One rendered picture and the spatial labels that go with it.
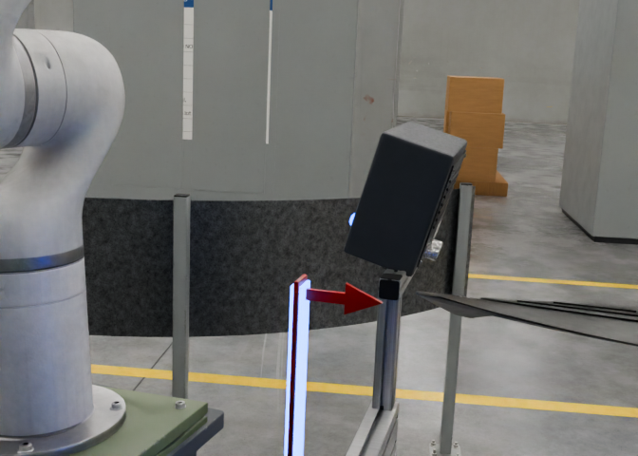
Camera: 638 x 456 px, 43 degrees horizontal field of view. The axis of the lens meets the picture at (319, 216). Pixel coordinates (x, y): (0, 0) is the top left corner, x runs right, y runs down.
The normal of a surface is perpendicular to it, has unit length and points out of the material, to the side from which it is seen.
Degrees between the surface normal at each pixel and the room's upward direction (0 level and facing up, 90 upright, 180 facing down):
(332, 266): 90
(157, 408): 3
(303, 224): 90
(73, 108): 104
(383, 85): 90
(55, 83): 82
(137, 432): 3
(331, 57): 90
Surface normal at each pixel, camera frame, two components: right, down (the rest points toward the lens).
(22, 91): 0.83, 0.09
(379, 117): -0.10, 0.19
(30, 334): 0.36, 0.15
